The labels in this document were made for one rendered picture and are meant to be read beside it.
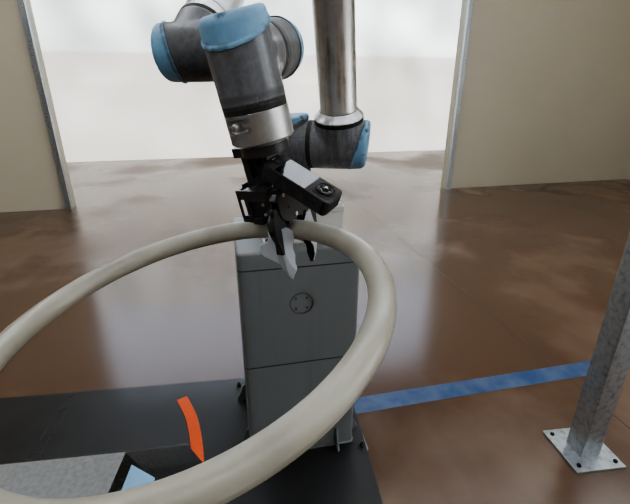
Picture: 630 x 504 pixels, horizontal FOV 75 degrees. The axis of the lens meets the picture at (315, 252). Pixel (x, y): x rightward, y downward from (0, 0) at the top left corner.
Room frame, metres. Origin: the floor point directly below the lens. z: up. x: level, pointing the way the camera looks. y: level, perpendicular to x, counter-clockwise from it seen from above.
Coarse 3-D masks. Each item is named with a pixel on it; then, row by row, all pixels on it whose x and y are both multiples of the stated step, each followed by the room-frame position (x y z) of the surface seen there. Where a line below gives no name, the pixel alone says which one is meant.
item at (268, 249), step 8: (288, 232) 0.58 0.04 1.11; (272, 240) 0.59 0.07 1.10; (288, 240) 0.58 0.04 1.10; (264, 248) 0.60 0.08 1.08; (272, 248) 0.59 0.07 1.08; (288, 248) 0.58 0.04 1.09; (264, 256) 0.60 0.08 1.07; (272, 256) 0.59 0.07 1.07; (280, 256) 0.57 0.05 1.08; (288, 256) 0.57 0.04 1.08; (280, 264) 0.58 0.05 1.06; (288, 264) 0.57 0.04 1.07; (288, 272) 0.58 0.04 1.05
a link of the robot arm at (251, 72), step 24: (216, 24) 0.55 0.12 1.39; (240, 24) 0.55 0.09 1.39; (264, 24) 0.57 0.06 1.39; (216, 48) 0.55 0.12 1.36; (240, 48) 0.55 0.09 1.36; (264, 48) 0.56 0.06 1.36; (216, 72) 0.56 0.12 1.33; (240, 72) 0.55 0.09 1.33; (264, 72) 0.56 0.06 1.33; (240, 96) 0.55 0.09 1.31; (264, 96) 0.56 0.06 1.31
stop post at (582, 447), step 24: (624, 264) 1.22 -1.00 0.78; (624, 288) 1.19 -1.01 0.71; (624, 312) 1.17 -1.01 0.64; (600, 336) 1.22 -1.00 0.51; (624, 336) 1.16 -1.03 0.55; (600, 360) 1.20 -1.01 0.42; (624, 360) 1.16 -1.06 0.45; (600, 384) 1.17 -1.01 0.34; (576, 408) 1.23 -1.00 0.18; (600, 408) 1.16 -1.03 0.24; (552, 432) 1.27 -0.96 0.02; (576, 432) 1.20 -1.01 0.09; (600, 432) 1.16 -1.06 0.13; (576, 456) 1.16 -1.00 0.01; (600, 456) 1.16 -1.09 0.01
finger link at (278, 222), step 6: (276, 204) 0.58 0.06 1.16; (270, 210) 0.57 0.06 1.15; (276, 210) 0.57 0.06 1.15; (270, 216) 0.57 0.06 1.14; (276, 216) 0.56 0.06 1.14; (270, 222) 0.56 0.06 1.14; (276, 222) 0.56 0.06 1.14; (282, 222) 0.57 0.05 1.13; (270, 228) 0.56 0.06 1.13; (276, 228) 0.56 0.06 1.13; (282, 228) 0.57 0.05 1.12; (270, 234) 0.57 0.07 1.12; (276, 234) 0.56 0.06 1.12; (276, 240) 0.56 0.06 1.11; (282, 240) 0.57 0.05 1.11; (276, 246) 0.57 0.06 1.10; (282, 246) 0.57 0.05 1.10; (276, 252) 0.57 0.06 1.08; (282, 252) 0.56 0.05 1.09
